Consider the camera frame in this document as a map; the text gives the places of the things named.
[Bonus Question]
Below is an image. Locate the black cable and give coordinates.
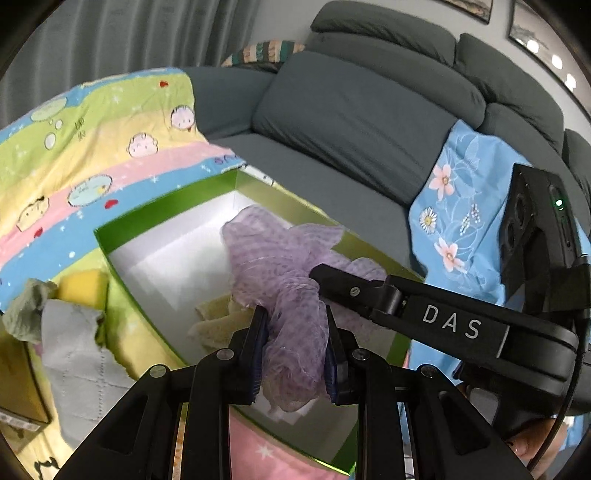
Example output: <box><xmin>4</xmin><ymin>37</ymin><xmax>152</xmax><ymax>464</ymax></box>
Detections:
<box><xmin>531</xmin><ymin>251</ymin><xmax>591</xmax><ymax>469</ymax></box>

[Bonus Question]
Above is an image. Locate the green box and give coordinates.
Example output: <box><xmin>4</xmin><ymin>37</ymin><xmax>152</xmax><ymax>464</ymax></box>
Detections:
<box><xmin>93</xmin><ymin>168</ymin><xmax>426</xmax><ymax>476</ymax></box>

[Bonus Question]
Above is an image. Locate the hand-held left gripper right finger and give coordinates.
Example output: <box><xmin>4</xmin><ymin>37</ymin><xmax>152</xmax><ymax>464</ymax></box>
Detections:
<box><xmin>322</xmin><ymin>305</ymin><xmax>532</xmax><ymax>480</ymax></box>

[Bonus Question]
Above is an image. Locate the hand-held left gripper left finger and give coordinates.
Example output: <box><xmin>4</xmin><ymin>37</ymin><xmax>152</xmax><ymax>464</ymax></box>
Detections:
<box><xmin>54</xmin><ymin>305</ymin><xmax>269</xmax><ymax>480</ymax></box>

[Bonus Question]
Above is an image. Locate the sage green fluffy cloth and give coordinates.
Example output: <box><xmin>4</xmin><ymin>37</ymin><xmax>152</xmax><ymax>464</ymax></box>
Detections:
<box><xmin>2</xmin><ymin>278</ymin><xmax>58</xmax><ymax>344</ymax></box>

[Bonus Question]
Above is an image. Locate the grey knit cloth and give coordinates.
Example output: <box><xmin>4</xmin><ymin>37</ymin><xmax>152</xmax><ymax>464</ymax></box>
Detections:
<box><xmin>41</xmin><ymin>299</ymin><xmax>139</xmax><ymax>450</ymax></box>

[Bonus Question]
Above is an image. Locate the dark grey sofa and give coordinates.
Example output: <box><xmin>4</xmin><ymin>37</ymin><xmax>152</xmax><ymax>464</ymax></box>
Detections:
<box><xmin>185</xmin><ymin>0</ymin><xmax>591</xmax><ymax>278</ymax></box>

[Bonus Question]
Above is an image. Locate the cartoon printed striped blanket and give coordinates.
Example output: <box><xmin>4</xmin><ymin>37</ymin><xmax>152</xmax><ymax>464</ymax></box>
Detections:
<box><xmin>0</xmin><ymin>67</ymin><xmax>361</xmax><ymax>480</ymax></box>

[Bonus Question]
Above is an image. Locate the cream fluffy cloth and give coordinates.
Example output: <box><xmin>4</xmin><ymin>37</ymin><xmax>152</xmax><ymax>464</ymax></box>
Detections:
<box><xmin>187</xmin><ymin>295</ymin><xmax>259</xmax><ymax>352</ymax></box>

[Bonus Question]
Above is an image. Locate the grey curtain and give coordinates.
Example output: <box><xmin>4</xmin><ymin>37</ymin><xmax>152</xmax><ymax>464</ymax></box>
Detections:
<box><xmin>0</xmin><ymin>0</ymin><xmax>324</xmax><ymax>134</ymax></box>

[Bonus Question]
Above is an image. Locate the person's right hand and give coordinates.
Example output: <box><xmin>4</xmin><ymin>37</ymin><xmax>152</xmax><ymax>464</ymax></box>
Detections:
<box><xmin>508</xmin><ymin>413</ymin><xmax>573</xmax><ymax>467</ymax></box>

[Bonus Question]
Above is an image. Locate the purple mesh cloth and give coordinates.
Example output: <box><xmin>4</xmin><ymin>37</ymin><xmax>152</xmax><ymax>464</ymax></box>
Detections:
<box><xmin>222</xmin><ymin>205</ymin><xmax>389</xmax><ymax>414</ymax></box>

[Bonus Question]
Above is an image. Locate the blue floral cloth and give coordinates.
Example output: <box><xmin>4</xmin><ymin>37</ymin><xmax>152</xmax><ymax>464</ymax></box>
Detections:
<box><xmin>402</xmin><ymin>119</ymin><xmax>585</xmax><ymax>480</ymax></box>

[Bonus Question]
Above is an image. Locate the striped pillow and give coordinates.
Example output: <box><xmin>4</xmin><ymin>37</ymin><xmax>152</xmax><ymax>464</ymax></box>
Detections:
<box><xmin>222</xmin><ymin>39</ymin><xmax>306</xmax><ymax>70</ymax></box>

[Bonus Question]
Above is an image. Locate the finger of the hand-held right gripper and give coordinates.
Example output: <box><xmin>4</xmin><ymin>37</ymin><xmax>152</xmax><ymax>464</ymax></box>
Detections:
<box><xmin>308</xmin><ymin>263</ymin><xmax>414</xmax><ymax>330</ymax></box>

